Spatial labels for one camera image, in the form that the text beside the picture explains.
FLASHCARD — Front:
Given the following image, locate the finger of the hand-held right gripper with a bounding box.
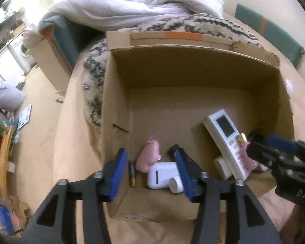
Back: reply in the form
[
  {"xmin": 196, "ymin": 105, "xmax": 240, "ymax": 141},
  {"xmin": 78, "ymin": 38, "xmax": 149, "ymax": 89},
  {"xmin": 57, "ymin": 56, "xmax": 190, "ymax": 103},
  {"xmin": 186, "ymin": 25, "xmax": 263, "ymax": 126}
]
[
  {"xmin": 246, "ymin": 142, "xmax": 303, "ymax": 181},
  {"xmin": 249, "ymin": 132, "xmax": 305, "ymax": 159}
]

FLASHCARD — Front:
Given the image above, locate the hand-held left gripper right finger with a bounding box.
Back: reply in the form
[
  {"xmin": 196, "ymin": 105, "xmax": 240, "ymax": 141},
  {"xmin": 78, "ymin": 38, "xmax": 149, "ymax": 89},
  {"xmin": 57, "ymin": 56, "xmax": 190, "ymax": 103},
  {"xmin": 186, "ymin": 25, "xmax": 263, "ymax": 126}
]
[{"xmin": 174, "ymin": 149, "xmax": 282, "ymax": 244}]

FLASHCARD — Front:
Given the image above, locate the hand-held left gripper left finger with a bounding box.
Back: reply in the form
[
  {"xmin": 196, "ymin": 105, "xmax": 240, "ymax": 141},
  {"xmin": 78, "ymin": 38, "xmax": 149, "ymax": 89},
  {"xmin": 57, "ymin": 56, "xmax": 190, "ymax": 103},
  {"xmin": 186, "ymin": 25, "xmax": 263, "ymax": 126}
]
[{"xmin": 22, "ymin": 148, "xmax": 128, "ymax": 244}]

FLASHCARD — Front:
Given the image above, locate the white pill bottle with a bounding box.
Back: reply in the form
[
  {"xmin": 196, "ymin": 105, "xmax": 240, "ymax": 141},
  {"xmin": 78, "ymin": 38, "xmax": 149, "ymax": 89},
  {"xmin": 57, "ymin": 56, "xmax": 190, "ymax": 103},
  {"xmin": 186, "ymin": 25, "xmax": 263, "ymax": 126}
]
[{"xmin": 169, "ymin": 176, "xmax": 186, "ymax": 194}]

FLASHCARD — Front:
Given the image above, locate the black and gold battery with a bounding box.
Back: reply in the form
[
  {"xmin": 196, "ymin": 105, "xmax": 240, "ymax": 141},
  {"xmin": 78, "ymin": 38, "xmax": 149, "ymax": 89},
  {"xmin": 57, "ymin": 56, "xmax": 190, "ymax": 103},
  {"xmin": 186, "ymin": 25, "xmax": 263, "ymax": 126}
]
[{"xmin": 128, "ymin": 160, "xmax": 138, "ymax": 187}]

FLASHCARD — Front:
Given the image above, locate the pink perfume bottle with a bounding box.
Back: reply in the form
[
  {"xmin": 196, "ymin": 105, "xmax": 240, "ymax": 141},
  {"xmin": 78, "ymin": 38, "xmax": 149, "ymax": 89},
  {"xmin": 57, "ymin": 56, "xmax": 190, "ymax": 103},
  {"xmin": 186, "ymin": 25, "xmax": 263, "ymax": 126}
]
[{"xmin": 237, "ymin": 133, "xmax": 261, "ymax": 171}]

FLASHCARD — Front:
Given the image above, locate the white earbuds case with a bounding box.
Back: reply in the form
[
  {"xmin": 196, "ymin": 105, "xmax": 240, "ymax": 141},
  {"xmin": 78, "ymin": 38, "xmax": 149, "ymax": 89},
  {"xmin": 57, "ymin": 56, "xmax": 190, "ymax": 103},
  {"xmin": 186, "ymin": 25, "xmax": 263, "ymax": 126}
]
[{"xmin": 147, "ymin": 161, "xmax": 180, "ymax": 189}]

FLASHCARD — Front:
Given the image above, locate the black rectangular device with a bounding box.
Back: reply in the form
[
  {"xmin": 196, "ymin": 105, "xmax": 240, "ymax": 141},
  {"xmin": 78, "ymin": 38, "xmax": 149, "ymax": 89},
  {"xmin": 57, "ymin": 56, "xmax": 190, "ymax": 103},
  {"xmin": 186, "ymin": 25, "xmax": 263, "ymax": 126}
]
[{"xmin": 168, "ymin": 144, "xmax": 185, "ymax": 158}]

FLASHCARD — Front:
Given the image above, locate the pink toy keychain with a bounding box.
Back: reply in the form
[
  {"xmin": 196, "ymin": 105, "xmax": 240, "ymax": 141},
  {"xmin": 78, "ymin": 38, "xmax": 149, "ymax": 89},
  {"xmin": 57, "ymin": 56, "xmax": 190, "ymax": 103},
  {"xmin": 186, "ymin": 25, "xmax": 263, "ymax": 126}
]
[{"xmin": 137, "ymin": 136, "xmax": 161, "ymax": 172}]

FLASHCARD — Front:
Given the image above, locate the small white box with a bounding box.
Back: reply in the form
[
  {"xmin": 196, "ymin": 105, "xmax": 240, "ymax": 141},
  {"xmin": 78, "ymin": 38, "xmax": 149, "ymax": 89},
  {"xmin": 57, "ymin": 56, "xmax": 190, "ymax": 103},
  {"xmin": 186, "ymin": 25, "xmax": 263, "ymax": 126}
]
[{"xmin": 213, "ymin": 156, "xmax": 235, "ymax": 180}]

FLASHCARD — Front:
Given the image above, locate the white remote control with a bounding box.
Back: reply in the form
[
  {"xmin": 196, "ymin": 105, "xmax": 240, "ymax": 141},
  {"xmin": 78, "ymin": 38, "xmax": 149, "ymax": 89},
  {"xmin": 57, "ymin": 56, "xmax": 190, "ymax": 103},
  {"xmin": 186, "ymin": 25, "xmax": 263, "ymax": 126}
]
[{"xmin": 203, "ymin": 110, "xmax": 252, "ymax": 180}]

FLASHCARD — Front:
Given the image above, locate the brown cardboard box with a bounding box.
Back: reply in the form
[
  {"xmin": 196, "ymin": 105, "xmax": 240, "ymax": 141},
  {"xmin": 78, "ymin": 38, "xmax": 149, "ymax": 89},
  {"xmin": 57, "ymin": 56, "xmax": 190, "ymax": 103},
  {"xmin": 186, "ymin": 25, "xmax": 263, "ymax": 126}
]
[{"xmin": 100, "ymin": 30, "xmax": 295, "ymax": 223}]

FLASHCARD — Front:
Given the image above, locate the person's right forearm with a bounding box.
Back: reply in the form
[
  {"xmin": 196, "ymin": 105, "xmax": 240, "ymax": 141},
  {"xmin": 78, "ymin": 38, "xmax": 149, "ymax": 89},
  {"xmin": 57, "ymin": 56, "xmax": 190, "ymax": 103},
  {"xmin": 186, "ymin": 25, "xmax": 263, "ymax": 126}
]
[{"xmin": 280, "ymin": 203, "xmax": 305, "ymax": 244}]

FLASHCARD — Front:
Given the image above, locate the black and cream patterned blanket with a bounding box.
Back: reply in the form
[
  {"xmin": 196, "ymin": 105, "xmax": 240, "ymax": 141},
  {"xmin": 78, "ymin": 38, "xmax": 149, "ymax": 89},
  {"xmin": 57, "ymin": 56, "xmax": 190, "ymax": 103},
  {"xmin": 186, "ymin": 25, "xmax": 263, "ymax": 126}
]
[{"xmin": 83, "ymin": 14, "xmax": 266, "ymax": 131}]

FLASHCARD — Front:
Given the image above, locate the tan crumpled paper bag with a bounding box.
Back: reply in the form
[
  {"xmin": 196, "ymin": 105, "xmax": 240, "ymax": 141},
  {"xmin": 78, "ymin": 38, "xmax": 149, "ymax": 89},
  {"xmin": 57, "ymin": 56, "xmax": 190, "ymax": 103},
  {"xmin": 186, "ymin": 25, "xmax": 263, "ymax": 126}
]
[{"xmin": 10, "ymin": 196, "xmax": 32, "ymax": 224}]

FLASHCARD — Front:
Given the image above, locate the white bathroom scale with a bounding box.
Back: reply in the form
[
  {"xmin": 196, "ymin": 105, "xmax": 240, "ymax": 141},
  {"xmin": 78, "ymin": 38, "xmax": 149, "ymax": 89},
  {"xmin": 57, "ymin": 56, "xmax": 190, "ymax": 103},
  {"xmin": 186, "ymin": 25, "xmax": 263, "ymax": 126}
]
[{"xmin": 17, "ymin": 103, "xmax": 32, "ymax": 131}]

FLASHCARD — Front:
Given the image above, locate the teal cushion orange stripe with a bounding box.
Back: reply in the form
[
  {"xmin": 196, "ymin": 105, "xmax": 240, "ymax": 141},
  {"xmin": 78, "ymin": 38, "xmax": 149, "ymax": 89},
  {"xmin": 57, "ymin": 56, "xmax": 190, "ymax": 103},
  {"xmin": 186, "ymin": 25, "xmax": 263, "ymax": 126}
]
[
  {"xmin": 39, "ymin": 15, "xmax": 83, "ymax": 74},
  {"xmin": 235, "ymin": 4, "xmax": 305, "ymax": 69}
]

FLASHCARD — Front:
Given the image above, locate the blue box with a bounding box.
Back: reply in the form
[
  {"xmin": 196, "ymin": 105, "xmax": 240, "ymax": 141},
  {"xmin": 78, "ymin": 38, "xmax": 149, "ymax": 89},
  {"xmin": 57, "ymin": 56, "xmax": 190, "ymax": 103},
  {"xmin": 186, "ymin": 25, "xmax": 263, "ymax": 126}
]
[{"xmin": 0, "ymin": 205, "xmax": 14, "ymax": 234}]

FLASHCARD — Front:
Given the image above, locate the tan bed base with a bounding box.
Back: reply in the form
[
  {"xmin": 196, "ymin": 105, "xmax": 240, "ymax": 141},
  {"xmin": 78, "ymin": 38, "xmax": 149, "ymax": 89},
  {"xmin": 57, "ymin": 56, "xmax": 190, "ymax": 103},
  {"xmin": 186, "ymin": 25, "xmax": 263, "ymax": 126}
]
[{"xmin": 32, "ymin": 37, "xmax": 74, "ymax": 94}]

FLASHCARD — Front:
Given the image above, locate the white plastic bag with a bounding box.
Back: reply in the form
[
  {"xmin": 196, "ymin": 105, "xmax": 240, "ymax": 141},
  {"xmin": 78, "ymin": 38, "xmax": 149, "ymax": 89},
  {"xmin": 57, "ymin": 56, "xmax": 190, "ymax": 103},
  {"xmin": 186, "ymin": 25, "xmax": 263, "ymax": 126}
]
[{"xmin": 0, "ymin": 80, "xmax": 27, "ymax": 112}]

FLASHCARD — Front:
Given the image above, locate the white washing machine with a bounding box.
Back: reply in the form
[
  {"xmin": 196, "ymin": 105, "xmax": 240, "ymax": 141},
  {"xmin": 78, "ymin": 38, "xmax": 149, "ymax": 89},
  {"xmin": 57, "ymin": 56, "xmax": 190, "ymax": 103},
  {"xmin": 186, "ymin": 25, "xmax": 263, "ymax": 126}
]
[{"xmin": 8, "ymin": 33, "xmax": 32, "ymax": 69}]

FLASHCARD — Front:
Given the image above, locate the white duvet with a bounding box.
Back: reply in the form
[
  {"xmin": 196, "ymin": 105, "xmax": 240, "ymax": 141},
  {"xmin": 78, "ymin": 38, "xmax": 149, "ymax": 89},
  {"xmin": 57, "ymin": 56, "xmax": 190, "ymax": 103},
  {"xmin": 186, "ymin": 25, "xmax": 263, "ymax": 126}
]
[{"xmin": 24, "ymin": 0, "xmax": 224, "ymax": 37}]

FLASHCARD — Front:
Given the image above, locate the wooden curved chair frame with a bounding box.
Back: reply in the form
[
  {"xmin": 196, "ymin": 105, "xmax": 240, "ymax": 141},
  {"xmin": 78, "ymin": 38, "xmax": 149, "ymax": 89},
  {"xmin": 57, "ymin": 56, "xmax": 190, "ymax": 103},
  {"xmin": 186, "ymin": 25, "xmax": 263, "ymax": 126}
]
[{"xmin": 0, "ymin": 121, "xmax": 17, "ymax": 196}]

